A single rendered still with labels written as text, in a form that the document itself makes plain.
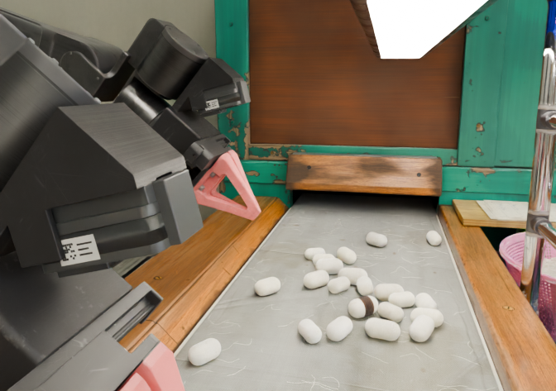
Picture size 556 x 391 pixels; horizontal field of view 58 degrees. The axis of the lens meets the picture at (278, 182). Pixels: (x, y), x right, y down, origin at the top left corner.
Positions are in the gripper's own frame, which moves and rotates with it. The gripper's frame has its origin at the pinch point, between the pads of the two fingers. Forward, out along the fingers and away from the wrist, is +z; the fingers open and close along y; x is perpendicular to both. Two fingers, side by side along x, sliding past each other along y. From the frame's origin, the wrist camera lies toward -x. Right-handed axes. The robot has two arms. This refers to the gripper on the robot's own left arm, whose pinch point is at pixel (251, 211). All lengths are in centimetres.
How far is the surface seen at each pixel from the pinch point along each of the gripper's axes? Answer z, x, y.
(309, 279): 11.0, 3.8, 5.5
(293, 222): 6.0, 10.0, 36.7
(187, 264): -2.0, 13.6, 5.1
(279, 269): 7.9, 8.4, 12.3
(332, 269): 13.0, 2.6, 11.0
